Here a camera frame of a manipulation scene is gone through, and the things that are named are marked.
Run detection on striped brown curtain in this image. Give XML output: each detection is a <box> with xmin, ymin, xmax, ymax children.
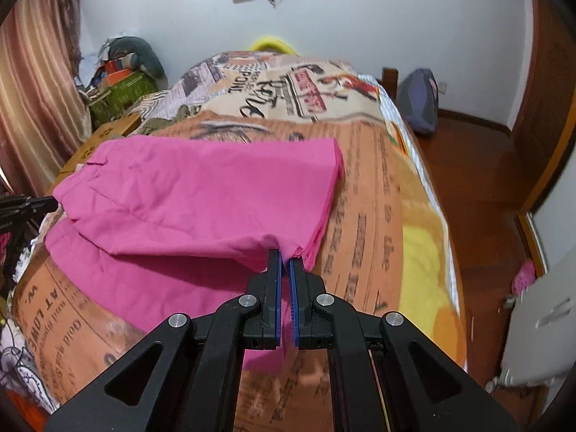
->
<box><xmin>0</xmin><ymin>0</ymin><xmax>93</xmax><ymax>199</ymax></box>

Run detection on printed newspaper-pattern blanket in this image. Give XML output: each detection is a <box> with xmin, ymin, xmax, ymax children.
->
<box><xmin>11</xmin><ymin>51</ymin><xmax>469</xmax><ymax>410</ymax></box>

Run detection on purple backpack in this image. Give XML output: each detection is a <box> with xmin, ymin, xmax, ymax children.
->
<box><xmin>398</xmin><ymin>68</ymin><xmax>440</xmax><ymax>135</ymax></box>

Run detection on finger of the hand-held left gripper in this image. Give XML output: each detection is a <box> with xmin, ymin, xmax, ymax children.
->
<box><xmin>0</xmin><ymin>194</ymin><xmax>59</xmax><ymax>235</ymax></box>

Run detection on olive green garment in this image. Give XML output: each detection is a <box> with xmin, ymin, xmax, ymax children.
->
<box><xmin>143</xmin><ymin>103</ymin><xmax>204</xmax><ymax>136</ymax></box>

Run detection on white plastic panel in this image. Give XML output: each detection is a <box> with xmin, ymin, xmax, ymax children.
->
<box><xmin>485</xmin><ymin>243</ymin><xmax>576</xmax><ymax>393</ymax></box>

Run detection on wooden door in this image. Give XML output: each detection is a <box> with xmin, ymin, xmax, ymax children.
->
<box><xmin>512</xmin><ymin>0</ymin><xmax>576</xmax><ymax>213</ymax></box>

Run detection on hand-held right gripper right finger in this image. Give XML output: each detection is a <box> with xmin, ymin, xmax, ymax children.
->
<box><xmin>289</xmin><ymin>257</ymin><xmax>519</xmax><ymax>432</ymax></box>

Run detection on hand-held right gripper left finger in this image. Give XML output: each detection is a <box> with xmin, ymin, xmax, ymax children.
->
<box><xmin>42</xmin><ymin>248</ymin><xmax>284</xmax><ymax>432</ymax></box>

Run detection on pink fuzzy item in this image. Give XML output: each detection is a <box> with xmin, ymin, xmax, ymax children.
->
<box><xmin>510</xmin><ymin>258</ymin><xmax>539</xmax><ymax>298</ymax></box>

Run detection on yellow cardboard box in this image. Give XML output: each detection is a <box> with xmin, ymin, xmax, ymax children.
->
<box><xmin>58</xmin><ymin>110</ymin><xmax>145</xmax><ymax>181</ymax></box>

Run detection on wooden bedpost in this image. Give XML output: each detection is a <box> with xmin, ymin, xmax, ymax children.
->
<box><xmin>381</xmin><ymin>67</ymin><xmax>401</xmax><ymax>100</ymax></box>

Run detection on grey plush pillow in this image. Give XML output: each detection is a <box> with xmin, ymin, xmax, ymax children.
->
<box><xmin>108</xmin><ymin>36</ymin><xmax>168</xmax><ymax>91</ymax></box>

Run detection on pink pants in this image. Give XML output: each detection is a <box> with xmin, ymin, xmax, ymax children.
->
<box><xmin>45</xmin><ymin>137</ymin><xmax>346</xmax><ymax>372</ymax></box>

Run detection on orange box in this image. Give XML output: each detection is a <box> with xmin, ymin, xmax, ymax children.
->
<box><xmin>96</xmin><ymin>56</ymin><xmax>141</xmax><ymax>88</ymax></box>

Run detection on yellow foam tube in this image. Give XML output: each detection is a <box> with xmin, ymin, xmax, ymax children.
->
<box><xmin>250</xmin><ymin>35</ymin><xmax>298</xmax><ymax>55</ymax></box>

